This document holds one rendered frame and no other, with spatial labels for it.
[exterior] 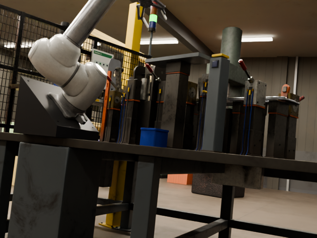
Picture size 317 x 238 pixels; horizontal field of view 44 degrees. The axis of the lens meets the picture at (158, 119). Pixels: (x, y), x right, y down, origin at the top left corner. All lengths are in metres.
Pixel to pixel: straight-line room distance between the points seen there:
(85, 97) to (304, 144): 9.67
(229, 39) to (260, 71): 4.23
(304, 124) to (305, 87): 1.02
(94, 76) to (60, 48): 0.20
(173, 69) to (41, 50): 0.65
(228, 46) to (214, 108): 5.83
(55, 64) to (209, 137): 0.79
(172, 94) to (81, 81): 0.45
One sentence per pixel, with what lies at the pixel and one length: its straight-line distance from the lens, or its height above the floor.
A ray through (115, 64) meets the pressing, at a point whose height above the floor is 1.30.
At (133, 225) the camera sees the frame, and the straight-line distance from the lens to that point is 1.75.
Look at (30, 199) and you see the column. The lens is 2.00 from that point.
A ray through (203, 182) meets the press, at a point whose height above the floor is 0.21.
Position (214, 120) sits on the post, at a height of 0.85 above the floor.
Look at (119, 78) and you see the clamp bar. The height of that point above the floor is 1.14.
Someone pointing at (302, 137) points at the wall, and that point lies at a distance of 11.31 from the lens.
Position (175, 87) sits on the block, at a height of 1.01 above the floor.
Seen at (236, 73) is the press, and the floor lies 2.27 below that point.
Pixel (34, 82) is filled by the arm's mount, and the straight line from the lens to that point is 2.08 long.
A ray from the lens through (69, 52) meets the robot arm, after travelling 1.91.
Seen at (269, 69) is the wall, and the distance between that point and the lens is 11.71.
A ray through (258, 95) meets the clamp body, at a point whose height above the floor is 0.99.
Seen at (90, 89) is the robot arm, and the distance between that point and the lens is 1.96.
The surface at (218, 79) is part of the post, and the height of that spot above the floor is 1.04.
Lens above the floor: 0.68
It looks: 5 degrees up
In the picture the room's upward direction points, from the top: 6 degrees clockwise
